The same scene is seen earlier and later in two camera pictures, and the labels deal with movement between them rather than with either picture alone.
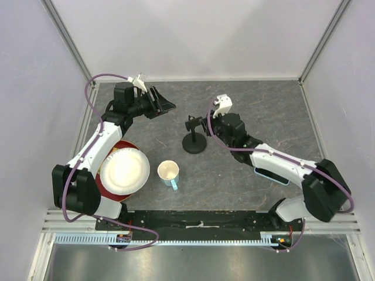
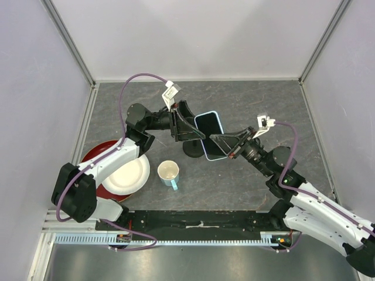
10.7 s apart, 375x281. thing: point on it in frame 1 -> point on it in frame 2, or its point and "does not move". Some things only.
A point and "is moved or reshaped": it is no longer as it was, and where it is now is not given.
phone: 270,177 is moved or reshaped
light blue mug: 168,171 does not move
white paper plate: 124,171 does not move
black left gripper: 159,106 -> 180,130
